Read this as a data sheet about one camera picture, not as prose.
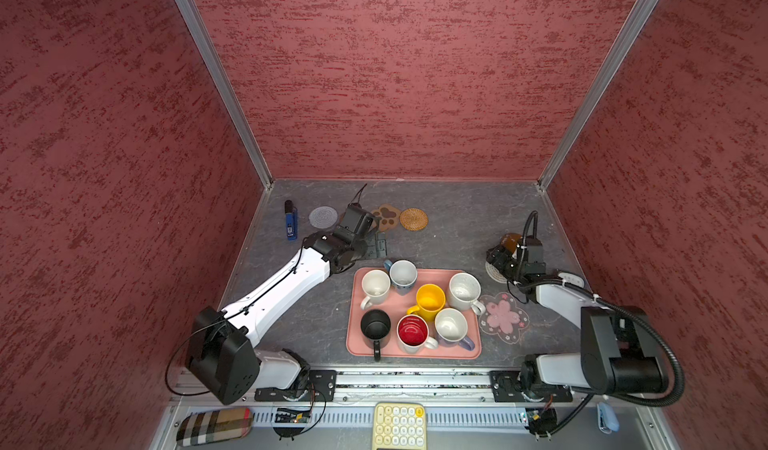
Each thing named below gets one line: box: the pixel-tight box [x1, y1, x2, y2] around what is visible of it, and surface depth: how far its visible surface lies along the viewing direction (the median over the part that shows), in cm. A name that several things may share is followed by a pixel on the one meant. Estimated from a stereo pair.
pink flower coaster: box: [478, 292, 530, 345], surface depth 87 cm
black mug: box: [360, 309, 391, 362], surface depth 78 cm
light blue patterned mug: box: [384, 259, 418, 296], surface depth 87 cm
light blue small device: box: [596, 402, 620, 435], surface depth 69 cm
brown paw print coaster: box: [372, 203, 401, 232], surface depth 112 cm
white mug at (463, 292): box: [447, 272, 486, 316], surface depth 85 cm
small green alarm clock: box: [558, 272, 585, 288], surface depth 91 cm
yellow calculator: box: [372, 402, 427, 450], surface depth 68 cm
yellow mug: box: [406, 283, 446, 321], surface depth 83 cm
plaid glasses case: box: [176, 408, 253, 447], surface depth 68 cm
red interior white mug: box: [396, 314, 438, 354], surface depth 79 cm
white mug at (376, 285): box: [360, 269, 391, 310], surface depth 85 cm
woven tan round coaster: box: [400, 207, 429, 231], surface depth 112 cm
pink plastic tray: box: [346, 267, 482, 359], surface depth 81 cm
